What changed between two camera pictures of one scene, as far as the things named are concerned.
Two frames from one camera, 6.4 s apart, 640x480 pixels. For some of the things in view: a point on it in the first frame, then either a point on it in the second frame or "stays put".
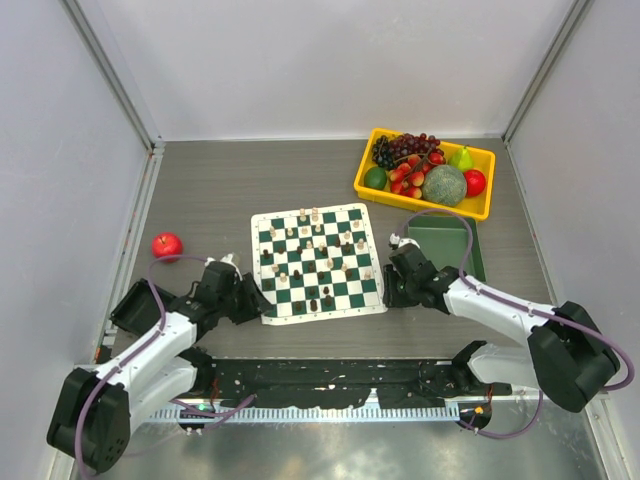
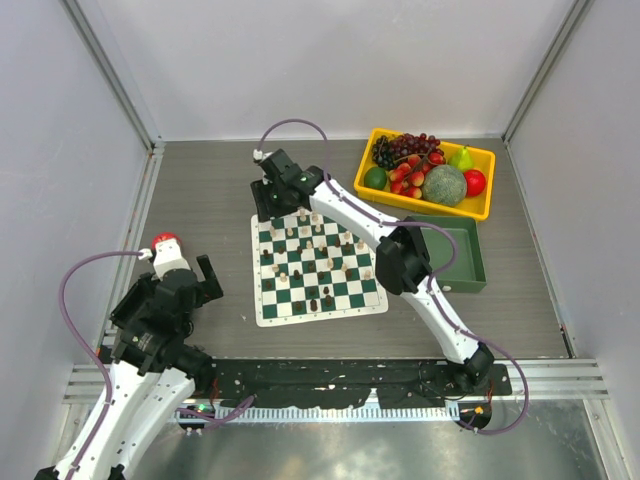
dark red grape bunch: [408, 144] stays put
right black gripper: [391, 298] to [265, 210]
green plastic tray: [446, 239] stays put
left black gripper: [255, 304] to [210, 286]
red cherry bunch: [407, 178] stays put
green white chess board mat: [317, 263] stays put
